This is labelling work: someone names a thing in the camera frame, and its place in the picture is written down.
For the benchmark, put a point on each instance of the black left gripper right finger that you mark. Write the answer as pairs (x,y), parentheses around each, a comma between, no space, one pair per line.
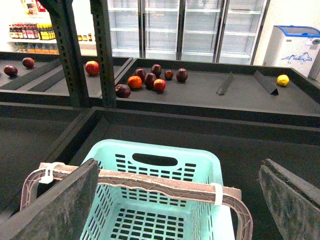
(293,202)

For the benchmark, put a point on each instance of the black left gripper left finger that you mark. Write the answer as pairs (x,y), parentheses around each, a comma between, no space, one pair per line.
(59,214)

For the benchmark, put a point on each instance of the grey-brown basket handle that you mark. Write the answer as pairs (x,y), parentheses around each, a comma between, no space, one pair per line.
(177,189)

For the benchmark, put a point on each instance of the light blue plastic basket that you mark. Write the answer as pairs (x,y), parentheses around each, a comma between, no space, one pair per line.
(120,213)

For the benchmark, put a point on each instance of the dark red apple front left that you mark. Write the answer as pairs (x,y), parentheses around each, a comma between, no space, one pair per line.
(122,91)

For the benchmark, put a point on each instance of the red apple left bin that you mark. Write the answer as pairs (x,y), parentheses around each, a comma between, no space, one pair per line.
(92,68)

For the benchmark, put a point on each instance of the dark red apple far left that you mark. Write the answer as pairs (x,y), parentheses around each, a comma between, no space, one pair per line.
(10,70)

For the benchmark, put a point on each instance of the red yellow apple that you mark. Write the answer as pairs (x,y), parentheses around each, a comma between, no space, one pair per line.
(159,85)

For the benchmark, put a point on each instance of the dark red apple right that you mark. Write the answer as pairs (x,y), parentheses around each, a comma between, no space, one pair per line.
(182,75)

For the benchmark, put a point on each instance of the dark red apple back centre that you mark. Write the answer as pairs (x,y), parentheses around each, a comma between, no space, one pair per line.
(157,70)

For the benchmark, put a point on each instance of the small dark red apple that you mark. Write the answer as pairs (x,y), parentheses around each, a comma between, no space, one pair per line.
(168,75)

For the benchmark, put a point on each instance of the white zip tie left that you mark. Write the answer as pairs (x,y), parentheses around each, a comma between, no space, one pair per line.
(48,175)

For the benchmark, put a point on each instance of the white zip tie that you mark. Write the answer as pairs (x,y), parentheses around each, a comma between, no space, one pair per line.
(218,190)
(48,175)

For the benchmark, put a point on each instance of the white zip tie right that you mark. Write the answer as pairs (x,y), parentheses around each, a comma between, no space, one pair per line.
(218,190)

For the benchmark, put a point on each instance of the black display bin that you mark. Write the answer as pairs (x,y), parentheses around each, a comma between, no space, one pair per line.
(241,147)
(50,89)
(298,104)
(29,134)

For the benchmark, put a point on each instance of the black display bin near left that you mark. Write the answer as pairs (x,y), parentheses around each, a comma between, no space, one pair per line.
(29,134)

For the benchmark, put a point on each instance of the black display bin far right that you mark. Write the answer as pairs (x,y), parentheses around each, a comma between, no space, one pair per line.
(298,104)

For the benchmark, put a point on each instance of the black triangular divider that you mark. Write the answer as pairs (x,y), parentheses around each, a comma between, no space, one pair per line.
(265,83)

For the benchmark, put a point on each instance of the yellow lemon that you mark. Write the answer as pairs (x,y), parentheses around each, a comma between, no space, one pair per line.
(283,80)

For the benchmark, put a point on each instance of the black flat divider strip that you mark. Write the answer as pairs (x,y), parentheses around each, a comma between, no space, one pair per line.
(226,84)

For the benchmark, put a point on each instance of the black divider strips left bin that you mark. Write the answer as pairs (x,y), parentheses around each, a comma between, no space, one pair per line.
(24,75)

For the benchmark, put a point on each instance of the black display bin far left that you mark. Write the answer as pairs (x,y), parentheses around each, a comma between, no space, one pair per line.
(50,89)

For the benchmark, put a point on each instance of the orange fruit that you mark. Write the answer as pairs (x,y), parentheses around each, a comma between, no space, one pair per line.
(134,82)

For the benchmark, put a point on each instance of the white blue chest freezer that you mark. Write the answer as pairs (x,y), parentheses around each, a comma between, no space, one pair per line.
(293,47)

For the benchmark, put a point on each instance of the shelf of sauce bottles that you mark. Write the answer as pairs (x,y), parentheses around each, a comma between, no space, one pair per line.
(26,27)

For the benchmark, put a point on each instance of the glass door refrigerator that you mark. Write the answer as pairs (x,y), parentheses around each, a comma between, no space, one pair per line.
(213,31)

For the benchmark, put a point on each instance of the black metal rack post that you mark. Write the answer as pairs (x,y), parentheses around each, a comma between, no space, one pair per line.
(63,22)
(102,35)

